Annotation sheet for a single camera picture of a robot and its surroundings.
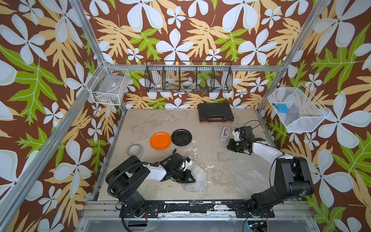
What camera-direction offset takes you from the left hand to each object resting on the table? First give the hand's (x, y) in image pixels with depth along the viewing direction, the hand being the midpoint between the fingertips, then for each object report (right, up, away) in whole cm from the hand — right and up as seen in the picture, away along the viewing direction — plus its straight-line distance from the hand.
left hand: (194, 181), depth 84 cm
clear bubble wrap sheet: (+3, +3, 0) cm, 5 cm away
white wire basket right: (+60, +40, -7) cm, 72 cm away
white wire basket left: (-52, +58, +2) cm, 78 cm away
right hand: (+21, +20, +9) cm, 30 cm away
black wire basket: (-3, +67, +14) cm, 68 cm away
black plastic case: (+17, +42, +29) cm, 54 cm away
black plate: (-9, +24, +20) cm, 32 cm away
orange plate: (-23, +22, +16) cm, 36 cm away
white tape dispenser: (+23, +26, +17) cm, 39 cm away
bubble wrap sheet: (+34, +3, +2) cm, 34 cm away
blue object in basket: (+53, +44, +2) cm, 69 cm away
